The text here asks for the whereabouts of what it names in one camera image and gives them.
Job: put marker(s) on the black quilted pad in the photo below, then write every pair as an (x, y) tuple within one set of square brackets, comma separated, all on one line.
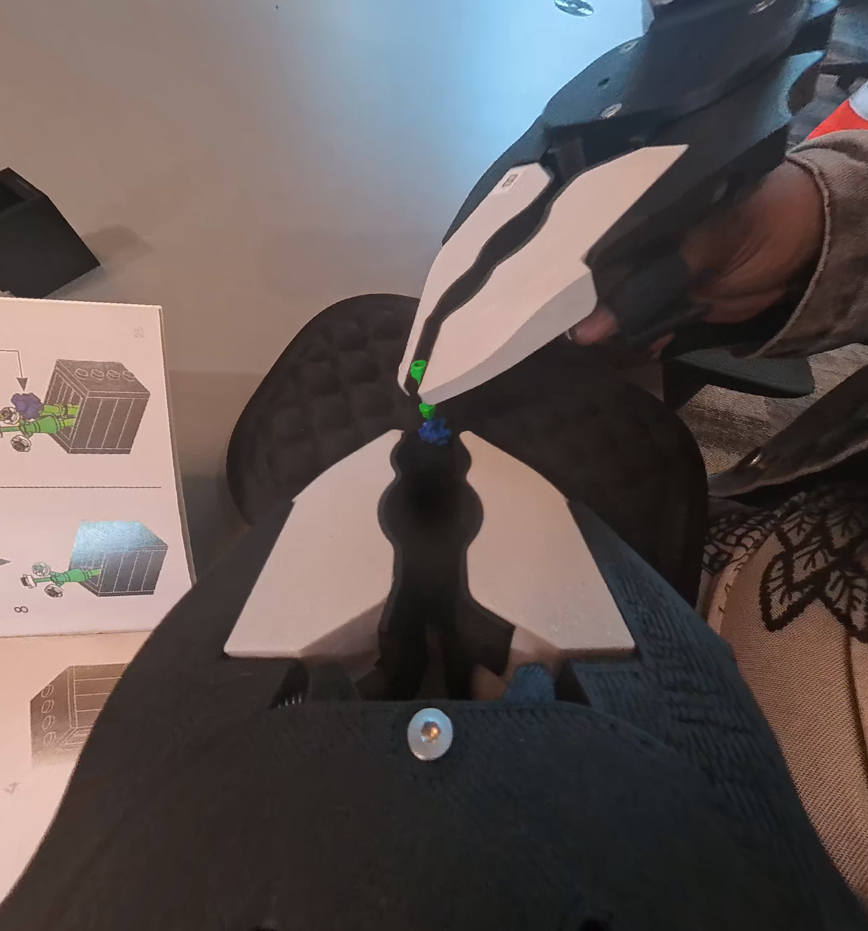
[(332, 378)]

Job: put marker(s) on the lego instruction booklet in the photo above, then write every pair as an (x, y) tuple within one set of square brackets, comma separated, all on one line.
[(77, 451)]

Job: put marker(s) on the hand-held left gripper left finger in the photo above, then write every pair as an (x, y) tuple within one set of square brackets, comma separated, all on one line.
[(317, 574)]

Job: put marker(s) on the black mesh chair armrest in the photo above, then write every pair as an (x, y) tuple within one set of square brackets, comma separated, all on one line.
[(754, 372)]

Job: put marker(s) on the person's right hand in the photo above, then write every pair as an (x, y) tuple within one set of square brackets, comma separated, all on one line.
[(754, 247)]

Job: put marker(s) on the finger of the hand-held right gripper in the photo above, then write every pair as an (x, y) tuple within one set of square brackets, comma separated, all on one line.
[(448, 269), (543, 291)]

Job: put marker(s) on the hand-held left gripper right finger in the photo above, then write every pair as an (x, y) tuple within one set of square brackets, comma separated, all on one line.
[(550, 574)]

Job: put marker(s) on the black lego box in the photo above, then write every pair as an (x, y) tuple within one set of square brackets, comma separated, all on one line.
[(27, 233)]

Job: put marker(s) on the green lego stem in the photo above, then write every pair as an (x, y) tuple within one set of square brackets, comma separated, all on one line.
[(419, 378)]

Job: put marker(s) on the person's right forearm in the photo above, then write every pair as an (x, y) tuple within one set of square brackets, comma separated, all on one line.
[(856, 218)]

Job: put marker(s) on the blue lego flower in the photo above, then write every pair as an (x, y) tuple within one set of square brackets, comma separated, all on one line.
[(434, 432)]

